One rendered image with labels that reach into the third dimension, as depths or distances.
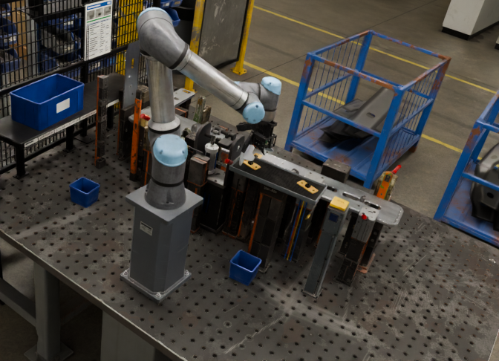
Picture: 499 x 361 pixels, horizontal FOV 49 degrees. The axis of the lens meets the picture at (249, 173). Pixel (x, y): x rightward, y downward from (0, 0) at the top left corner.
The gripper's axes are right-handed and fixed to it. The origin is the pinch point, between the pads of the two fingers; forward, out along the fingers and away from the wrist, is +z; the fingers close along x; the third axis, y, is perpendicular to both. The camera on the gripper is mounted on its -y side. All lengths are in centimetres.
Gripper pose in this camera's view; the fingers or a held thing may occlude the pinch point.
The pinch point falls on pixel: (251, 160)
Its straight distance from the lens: 218.8
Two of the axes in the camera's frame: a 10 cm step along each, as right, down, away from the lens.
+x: 6.5, -3.0, 7.0
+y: 7.4, 4.6, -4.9
